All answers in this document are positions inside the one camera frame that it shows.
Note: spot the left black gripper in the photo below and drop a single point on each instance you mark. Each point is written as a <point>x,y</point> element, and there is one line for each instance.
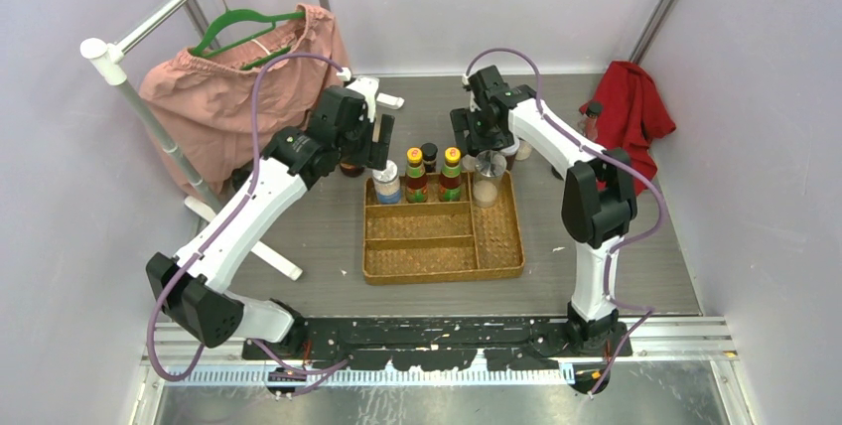
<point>374,152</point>

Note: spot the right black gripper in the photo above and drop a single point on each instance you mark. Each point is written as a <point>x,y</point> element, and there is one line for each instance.
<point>464,119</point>

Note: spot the silver lid pepper jar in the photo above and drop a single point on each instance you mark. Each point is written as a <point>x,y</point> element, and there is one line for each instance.
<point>387,186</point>

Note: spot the silver lid tall glass jar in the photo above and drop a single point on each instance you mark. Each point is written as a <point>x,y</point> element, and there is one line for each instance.
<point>490,166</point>

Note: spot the yellow cap sauce bottle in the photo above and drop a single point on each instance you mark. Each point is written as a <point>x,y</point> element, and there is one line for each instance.
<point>450,177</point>
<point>416,181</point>

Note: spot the woven divided tray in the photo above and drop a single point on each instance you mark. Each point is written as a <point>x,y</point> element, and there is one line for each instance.
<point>436,242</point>

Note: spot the red cloth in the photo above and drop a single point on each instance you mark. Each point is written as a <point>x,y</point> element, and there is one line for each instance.
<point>633,114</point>

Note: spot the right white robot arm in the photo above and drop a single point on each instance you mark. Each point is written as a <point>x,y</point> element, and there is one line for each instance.
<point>598,203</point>

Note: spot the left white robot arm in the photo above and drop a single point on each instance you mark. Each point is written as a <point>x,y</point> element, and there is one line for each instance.
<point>192,286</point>

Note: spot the red lid sauce jar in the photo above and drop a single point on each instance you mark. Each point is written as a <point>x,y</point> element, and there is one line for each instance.
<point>351,170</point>

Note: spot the white lid sauce jar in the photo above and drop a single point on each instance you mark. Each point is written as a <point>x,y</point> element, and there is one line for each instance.
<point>509,153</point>

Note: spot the black lid spice grinder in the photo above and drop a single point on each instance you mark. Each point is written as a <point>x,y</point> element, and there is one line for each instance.
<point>469,163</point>

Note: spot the small black cap bottle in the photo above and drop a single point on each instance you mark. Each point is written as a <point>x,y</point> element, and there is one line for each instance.
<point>429,157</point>

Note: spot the clear vinegar bottle red label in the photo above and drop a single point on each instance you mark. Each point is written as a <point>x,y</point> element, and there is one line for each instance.
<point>591,112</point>

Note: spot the dark lid small jar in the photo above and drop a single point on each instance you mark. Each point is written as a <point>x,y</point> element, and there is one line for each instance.
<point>239,177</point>

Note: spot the white garment rack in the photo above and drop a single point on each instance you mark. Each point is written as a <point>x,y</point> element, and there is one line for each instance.
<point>106,59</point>

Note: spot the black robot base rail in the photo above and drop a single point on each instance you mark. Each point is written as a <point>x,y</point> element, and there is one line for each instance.
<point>499,344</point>

